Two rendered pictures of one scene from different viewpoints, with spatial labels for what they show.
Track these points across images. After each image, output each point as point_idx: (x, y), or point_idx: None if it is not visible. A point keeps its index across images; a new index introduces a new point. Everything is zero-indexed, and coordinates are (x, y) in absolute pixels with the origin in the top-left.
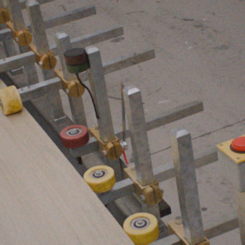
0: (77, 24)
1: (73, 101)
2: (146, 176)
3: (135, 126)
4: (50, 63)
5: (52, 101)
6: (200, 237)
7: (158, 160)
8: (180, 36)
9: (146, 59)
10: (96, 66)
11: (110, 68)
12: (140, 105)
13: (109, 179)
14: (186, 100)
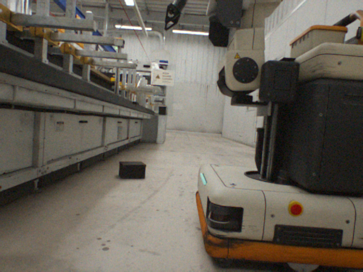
0: (191, 143)
1: None
2: (128, 84)
3: (128, 70)
4: None
5: (138, 99)
6: (123, 83)
7: (176, 151)
8: (213, 148)
9: (157, 88)
10: (134, 69)
11: (148, 87)
12: None
13: (120, 82)
14: (198, 150)
